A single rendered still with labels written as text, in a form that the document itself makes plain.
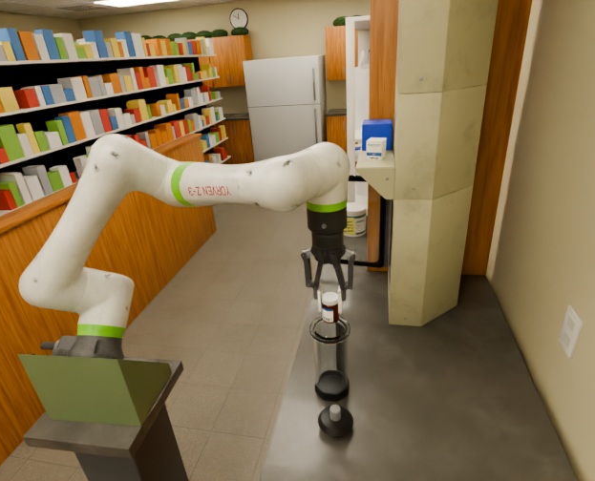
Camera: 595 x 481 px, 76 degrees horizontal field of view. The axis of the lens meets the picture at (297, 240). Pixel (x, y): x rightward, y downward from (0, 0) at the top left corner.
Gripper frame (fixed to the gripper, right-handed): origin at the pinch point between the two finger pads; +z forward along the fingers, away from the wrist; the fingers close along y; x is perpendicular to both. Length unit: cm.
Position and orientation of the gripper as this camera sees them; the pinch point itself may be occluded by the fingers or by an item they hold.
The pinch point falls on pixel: (329, 300)
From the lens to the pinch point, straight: 100.1
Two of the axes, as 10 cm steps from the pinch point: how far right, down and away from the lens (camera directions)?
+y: -9.8, -0.3, 2.1
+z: 0.7, 9.0, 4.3
